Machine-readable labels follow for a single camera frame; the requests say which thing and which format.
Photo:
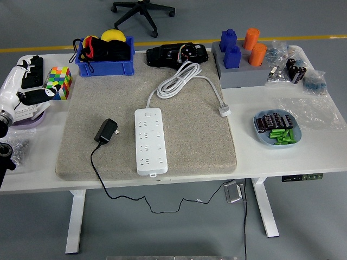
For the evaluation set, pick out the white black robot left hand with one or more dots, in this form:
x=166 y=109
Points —
x=11 y=86

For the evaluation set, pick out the purple plate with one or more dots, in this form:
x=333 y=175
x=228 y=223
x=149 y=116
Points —
x=27 y=124

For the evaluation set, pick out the colourful puzzle cube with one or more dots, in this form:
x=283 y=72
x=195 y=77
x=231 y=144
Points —
x=61 y=77

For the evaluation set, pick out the bag of metal screws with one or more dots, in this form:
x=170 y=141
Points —
x=21 y=147

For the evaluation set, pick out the blue plastic bin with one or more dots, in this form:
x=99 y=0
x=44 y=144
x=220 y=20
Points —
x=108 y=69

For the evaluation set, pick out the yellow ball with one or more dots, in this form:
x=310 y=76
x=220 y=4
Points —
x=112 y=35

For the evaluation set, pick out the white table leg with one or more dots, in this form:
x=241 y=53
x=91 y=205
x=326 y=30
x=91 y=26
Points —
x=264 y=208
x=76 y=216

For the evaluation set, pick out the black office chair base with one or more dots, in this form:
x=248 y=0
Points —
x=141 y=10

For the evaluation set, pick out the grey-brown mat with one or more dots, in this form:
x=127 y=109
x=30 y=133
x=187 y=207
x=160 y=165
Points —
x=195 y=140

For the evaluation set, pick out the blue square block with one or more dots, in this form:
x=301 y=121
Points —
x=228 y=40
x=232 y=58

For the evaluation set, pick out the grey block holder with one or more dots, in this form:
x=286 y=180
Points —
x=244 y=77
x=242 y=51

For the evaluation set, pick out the orange cylinder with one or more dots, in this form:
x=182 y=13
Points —
x=257 y=55
x=251 y=39

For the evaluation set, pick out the silver floor socket box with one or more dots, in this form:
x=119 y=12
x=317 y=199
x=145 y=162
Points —
x=233 y=192

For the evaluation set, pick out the light blue plate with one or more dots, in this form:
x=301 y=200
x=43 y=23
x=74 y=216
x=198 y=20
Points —
x=261 y=138

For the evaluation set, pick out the bag of metal parts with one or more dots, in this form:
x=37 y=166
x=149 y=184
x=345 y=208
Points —
x=277 y=75

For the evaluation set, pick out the bag of blue resistors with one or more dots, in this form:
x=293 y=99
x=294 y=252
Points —
x=276 y=52

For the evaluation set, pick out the green battery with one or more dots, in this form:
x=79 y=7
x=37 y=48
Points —
x=279 y=131
x=283 y=143
x=284 y=139
x=291 y=134
x=275 y=135

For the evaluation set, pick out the bag of black capacitors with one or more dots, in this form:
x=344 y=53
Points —
x=296 y=70

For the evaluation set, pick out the empty clear plastic bag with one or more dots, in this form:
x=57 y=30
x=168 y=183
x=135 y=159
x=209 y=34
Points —
x=314 y=112

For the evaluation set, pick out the bag of blue components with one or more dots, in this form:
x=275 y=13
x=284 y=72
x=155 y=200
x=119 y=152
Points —
x=315 y=82

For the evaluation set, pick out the black table control panel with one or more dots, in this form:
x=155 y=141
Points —
x=302 y=177

